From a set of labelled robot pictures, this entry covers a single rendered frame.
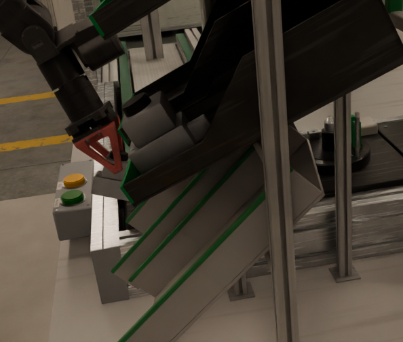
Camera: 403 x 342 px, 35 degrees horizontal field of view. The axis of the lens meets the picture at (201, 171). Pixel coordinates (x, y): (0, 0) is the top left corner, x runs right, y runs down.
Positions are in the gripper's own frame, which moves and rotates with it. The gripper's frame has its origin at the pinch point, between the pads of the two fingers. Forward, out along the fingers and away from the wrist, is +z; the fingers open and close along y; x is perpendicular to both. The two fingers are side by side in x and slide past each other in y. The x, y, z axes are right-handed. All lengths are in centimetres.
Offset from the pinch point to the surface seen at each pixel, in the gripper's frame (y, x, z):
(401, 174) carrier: 4.3, -39.9, 25.1
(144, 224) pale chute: -10.0, -1.0, 8.2
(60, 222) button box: 8.3, 15.7, 5.5
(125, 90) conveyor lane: 75, 3, -6
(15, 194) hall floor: 234, 104, 22
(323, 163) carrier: 7.6, -29.5, 17.9
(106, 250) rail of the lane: -5.9, 7.2, 10.0
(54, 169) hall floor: 260, 86, 23
